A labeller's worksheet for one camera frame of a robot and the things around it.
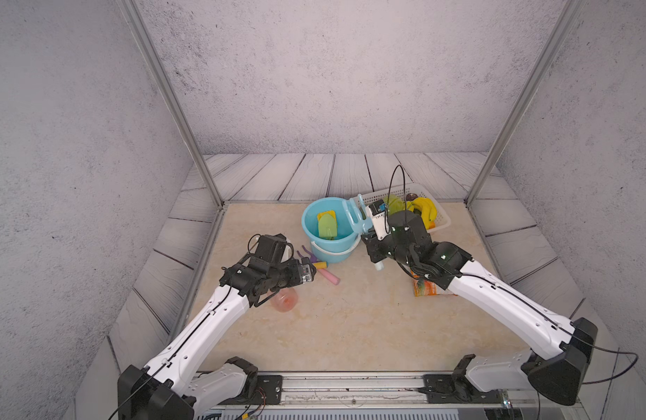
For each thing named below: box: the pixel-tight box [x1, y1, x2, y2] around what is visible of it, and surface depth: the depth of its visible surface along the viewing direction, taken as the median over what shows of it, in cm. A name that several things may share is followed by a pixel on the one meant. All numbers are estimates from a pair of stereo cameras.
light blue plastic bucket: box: [301, 196, 362, 264], surface depth 90 cm
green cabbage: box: [383, 194, 406, 215], surface depth 104 cm
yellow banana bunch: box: [407, 196, 439, 231], surface depth 105 cm
